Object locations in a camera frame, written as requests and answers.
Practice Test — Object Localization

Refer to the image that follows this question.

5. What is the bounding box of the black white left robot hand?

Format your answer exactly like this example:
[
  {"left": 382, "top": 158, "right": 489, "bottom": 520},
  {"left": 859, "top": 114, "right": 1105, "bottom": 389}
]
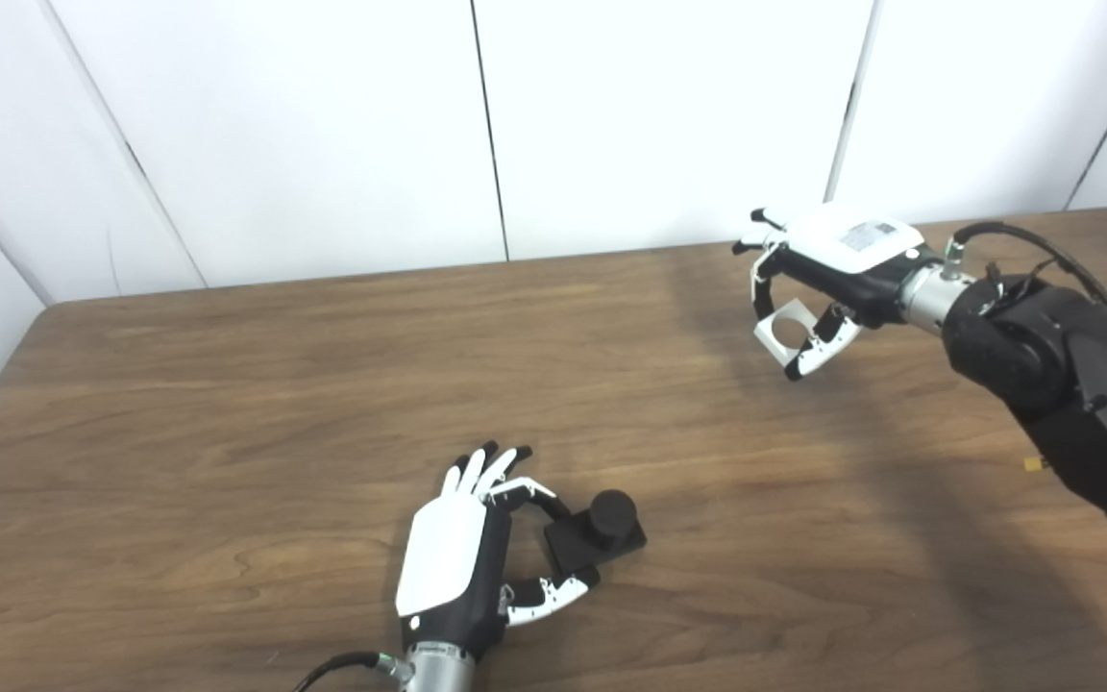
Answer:
[{"left": 395, "top": 440, "right": 603, "bottom": 664}]

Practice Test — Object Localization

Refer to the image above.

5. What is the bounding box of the white square piece with hole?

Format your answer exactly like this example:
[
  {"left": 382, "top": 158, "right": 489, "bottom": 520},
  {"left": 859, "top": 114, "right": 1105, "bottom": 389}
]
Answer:
[{"left": 753, "top": 299, "right": 819, "bottom": 366}]

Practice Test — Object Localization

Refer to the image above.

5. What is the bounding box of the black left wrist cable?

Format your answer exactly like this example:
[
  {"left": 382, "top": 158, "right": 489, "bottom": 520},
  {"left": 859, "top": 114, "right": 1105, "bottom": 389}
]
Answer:
[{"left": 292, "top": 652, "right": 415, "bottom": 692}]

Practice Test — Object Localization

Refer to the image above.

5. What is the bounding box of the black peg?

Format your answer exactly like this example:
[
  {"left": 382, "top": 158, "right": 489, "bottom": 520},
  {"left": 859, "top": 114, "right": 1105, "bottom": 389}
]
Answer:
[{"left": 544, "top": 489, "right": 649, "bottom": 570}]

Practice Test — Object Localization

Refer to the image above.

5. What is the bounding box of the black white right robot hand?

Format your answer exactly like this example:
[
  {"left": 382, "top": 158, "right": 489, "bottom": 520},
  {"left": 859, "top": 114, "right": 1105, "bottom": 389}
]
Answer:
[{"left": 732, "top": 204, "right": 944, "bottom": 383}]

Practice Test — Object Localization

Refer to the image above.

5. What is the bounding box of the thin wire on right arm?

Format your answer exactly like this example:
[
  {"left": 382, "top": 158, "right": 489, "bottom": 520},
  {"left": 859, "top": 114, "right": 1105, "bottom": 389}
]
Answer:
[{"left": 984, "top": 259, "right": 1049, "bottom": 301}]

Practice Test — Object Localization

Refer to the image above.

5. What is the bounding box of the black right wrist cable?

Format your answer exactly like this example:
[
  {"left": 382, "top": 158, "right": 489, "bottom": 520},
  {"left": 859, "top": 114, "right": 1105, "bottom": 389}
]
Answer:
[{"left": 943, "top": 222, "right": 1107, "bottom": 323}]

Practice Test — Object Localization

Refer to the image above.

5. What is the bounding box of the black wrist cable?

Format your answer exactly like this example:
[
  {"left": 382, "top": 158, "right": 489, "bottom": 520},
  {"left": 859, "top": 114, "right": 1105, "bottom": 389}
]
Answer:
[
  {"left": 943, "top": 222, "right": 1107, "bottom": 323},
  {"left": 292, "top": 652, "right": 415, "bottom": 692}
]

